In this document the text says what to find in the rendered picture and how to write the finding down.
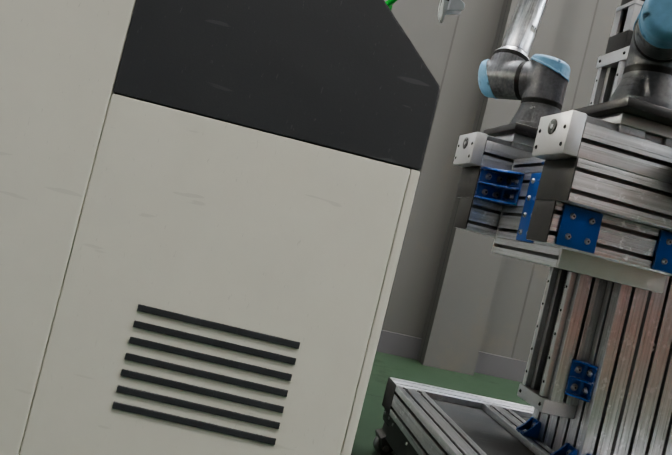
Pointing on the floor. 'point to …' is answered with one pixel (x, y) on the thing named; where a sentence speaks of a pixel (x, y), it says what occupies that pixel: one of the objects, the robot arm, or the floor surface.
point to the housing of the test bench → (50, 138)
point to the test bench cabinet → (219, 293)
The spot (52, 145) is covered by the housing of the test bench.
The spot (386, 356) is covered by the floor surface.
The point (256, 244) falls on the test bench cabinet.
